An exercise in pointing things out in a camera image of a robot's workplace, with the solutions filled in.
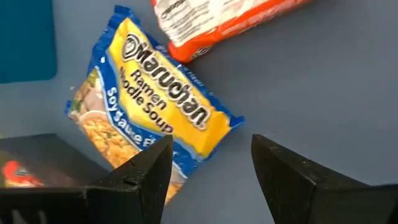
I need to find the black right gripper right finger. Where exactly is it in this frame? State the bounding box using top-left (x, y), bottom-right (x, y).
top-left (251, 133), bottom-right (398, 224)

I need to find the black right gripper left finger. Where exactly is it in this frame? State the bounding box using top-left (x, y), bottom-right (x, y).
top-left (0, 134), bottom-right (174, 224)

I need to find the blue soy sauce ramen pack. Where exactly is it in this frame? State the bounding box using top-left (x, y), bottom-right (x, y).
top-left (64, 4), bottom-right (246, 205)

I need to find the orange chicken ramen pack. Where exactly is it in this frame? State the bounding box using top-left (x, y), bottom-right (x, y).
top-left (1, 159), bottom-right (45, 189)
top-left (150, 0), bottom-right (315, 64)

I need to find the translucent grey plastic bin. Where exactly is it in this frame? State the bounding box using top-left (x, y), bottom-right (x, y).
top-left (0, 133), bottom-right (110, 190)

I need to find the teal plastic bin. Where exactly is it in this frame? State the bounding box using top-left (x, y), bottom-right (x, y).
top-left (0, 0), bottom-right (58, 84)

